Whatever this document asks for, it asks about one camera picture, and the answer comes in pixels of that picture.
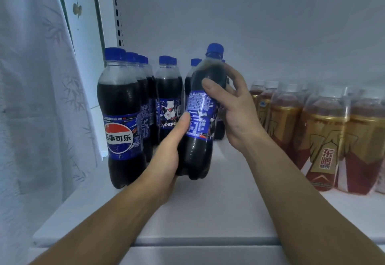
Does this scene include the person's left hand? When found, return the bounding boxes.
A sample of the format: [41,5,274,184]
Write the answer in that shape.
[141,113,192,205]

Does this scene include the person's right hand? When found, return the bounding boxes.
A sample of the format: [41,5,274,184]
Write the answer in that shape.
[201,63,278,154]

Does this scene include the Pepsi cola bottle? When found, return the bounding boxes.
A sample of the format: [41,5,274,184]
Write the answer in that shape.
[176,43,228,180]

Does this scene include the group of blue-capped cola bottles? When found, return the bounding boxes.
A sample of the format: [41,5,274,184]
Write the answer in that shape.
[96,47,226,189]

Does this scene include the row of amber drink bottles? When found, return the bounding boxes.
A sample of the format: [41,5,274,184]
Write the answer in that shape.
[248,80,385,195]

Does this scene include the white metal shelf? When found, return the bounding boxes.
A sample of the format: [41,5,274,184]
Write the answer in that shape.
[27,0,385,265]

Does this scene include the person's left forearm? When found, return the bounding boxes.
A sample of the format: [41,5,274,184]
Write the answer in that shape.
[30,178,175,265]

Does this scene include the person's right forearm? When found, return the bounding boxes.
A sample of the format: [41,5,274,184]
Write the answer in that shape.
[247,131,385,265]

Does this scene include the white panelled door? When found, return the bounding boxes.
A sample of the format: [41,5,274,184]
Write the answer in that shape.
[57,0,118,160]

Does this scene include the white bamboo print curtain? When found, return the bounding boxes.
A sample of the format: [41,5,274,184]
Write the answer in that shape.
[0,0,103,265]

